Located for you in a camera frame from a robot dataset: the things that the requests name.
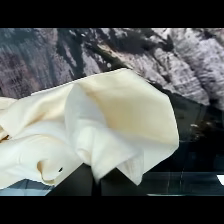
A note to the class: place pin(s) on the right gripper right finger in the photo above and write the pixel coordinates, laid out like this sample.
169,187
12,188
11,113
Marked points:
123,186

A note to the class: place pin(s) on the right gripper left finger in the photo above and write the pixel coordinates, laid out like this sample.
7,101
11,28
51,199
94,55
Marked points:
76,183

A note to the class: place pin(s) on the cream shirt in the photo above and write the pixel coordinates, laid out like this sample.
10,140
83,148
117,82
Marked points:
116,113

